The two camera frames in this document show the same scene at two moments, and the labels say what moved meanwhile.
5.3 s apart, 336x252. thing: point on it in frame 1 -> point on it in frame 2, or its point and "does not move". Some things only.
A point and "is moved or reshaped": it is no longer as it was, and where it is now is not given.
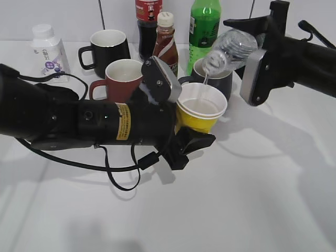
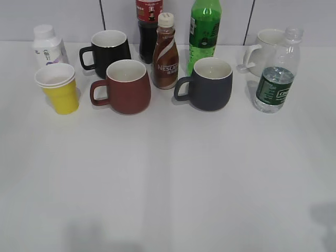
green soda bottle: [205, 21] does not move
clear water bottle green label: [229, 51] is moved or reshaped
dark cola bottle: [146, 13] does not move
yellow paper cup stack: [199, 106] -> [58, 80]
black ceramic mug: [108, 45] does not move
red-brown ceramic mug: [123, 79] does not move
